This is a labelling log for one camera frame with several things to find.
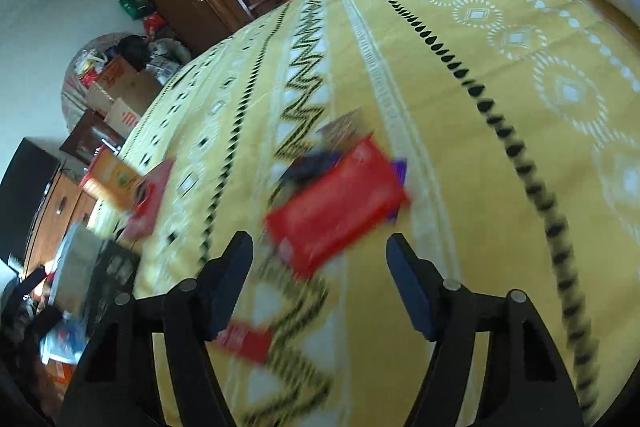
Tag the orange carton box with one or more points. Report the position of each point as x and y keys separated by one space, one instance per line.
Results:
x=112 y=179

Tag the large red snack packet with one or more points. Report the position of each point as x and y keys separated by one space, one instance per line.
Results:
x=335 y=212

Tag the brown cardboard box red print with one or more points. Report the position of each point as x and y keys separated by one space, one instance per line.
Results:
x=125 y=119

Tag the blue plastic packet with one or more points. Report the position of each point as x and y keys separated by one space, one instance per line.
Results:
x=62 y=342

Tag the wooden dresser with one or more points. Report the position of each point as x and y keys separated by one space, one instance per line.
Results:
x=55 y=217

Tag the open brown cardboard box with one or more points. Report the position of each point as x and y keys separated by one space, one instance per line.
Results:
x=125 y=82

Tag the yellow patterned bedsheet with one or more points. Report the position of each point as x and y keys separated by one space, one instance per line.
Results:
x=450 y=132

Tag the purple snack packet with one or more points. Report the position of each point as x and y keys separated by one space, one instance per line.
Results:
x=400 y=172

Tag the brown snack packet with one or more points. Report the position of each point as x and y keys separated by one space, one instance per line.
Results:
x=342 y=127

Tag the red flat box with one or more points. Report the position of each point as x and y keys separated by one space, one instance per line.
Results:
x=150 y=202

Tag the small red snack packet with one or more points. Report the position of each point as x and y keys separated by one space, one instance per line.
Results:
x=247 y=342

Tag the pile of cardboard boxes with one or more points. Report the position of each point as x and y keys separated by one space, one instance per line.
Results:
x=90 y=57

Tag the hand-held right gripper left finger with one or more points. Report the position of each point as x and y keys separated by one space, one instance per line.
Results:
x=235 y=277

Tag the green crate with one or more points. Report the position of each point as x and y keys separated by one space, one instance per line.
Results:
x=135 y=7

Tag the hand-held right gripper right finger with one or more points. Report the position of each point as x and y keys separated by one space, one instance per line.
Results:
x=407 y=287

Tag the white cardboard box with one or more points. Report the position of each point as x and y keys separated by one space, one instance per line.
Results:
x=75 y=267

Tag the black plastic crate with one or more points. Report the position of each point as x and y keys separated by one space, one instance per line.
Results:
x=112 y=277

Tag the dark blue snack packet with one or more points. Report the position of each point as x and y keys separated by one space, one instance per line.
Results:
x=312 y=167

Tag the black television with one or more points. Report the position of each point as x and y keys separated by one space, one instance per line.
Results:
x=25 y=192

